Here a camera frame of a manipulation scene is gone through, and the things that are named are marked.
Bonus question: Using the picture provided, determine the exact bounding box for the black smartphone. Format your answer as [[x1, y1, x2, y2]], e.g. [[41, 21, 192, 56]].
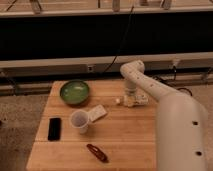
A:
[[48, 118, 61, 141]]

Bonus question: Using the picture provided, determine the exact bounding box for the white plastic cup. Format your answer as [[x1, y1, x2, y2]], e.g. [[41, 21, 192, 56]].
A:
[[70, 110, 90, 134]]

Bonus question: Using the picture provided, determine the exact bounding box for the black floor cable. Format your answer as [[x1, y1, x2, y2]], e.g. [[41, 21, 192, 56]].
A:
[[152, 64, 213, 97]]

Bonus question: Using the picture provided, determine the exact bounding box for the green bowl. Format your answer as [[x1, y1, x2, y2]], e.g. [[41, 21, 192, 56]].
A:
[[60, 80, 90, 105]]

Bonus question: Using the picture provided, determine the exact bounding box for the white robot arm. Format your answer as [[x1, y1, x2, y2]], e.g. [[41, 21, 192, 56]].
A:
[[120, 60, 208, 171]]

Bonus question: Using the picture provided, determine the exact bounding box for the small white bottle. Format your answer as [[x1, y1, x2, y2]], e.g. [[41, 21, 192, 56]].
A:
[[115, 98, 124, 105]]

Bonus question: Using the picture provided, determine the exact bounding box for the white rectangular sponge block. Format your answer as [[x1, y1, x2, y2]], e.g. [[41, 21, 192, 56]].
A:
[[88, 105, 107, 122]]

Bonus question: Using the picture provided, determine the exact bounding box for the black hanging cable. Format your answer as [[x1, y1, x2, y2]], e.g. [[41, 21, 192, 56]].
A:
[[101, 4, 135, 74]]

